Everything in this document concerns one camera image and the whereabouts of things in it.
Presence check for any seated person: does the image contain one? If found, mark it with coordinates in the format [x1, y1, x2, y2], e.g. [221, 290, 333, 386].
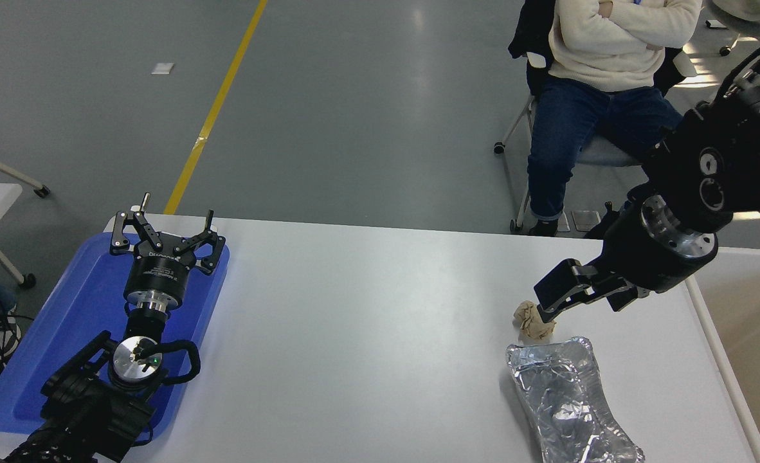
[525, 0, 702, 240]

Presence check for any pale wheeled chair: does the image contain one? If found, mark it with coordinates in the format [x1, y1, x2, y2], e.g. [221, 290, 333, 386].
[705, 0, 760, 57]

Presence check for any black jacket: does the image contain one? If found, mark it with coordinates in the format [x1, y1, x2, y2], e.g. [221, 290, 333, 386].
[507, 0, 686, 97]

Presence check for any silver foil tray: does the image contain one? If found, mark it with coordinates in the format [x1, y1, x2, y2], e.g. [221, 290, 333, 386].
[505, 336, 646, 463]

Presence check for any crumpled tan paper ball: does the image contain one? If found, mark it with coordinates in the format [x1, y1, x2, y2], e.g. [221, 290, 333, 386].
[513, 300, 557, 340]

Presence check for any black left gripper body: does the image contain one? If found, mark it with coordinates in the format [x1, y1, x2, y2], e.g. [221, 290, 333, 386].
[125, 248, 195, 303]

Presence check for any grey wheeled chair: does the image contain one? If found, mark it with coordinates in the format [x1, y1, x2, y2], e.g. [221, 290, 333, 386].
[494, 51, 651, 233]

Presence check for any blue plastic tray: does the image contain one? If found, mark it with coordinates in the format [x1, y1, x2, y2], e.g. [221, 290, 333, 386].
[0, 231, 231, 444]

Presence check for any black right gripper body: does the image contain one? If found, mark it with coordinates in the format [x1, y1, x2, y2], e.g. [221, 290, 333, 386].
[602, 201, 715, 294]

